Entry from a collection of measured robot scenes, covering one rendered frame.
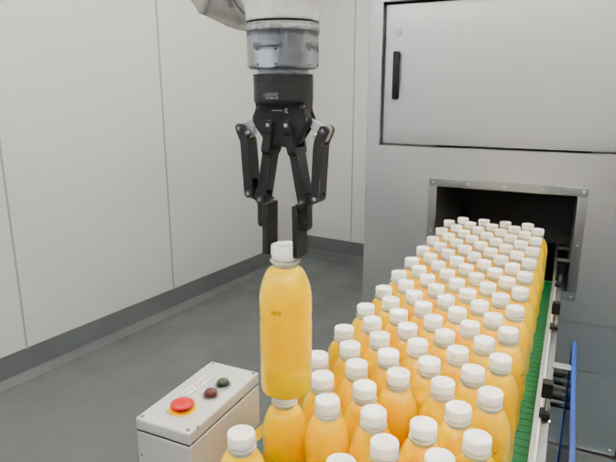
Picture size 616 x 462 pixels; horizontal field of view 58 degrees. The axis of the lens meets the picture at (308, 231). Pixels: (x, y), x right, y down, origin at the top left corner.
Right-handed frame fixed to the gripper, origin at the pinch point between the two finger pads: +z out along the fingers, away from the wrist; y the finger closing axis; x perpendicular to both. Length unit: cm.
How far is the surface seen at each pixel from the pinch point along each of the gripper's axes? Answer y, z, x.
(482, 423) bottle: 25.7, 32.2, 16.7
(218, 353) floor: -150, 139, 198
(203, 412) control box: -13.1, 29.6, -2.4
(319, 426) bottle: 3.4, 31.4, 4.2
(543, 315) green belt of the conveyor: 31, 49, 112
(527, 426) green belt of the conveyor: 31, 50, 48
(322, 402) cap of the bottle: 3.4, 27.9, 5.2
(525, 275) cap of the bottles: 26, 28, 82
